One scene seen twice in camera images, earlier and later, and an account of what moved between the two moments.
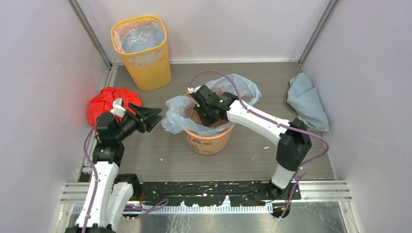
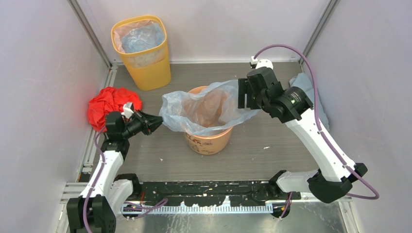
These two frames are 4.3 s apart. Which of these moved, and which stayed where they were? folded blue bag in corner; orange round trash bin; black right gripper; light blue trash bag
Moved: black right gripper
Stayed: light blue trash bag; folded blue bag in corner; orange round trash bin
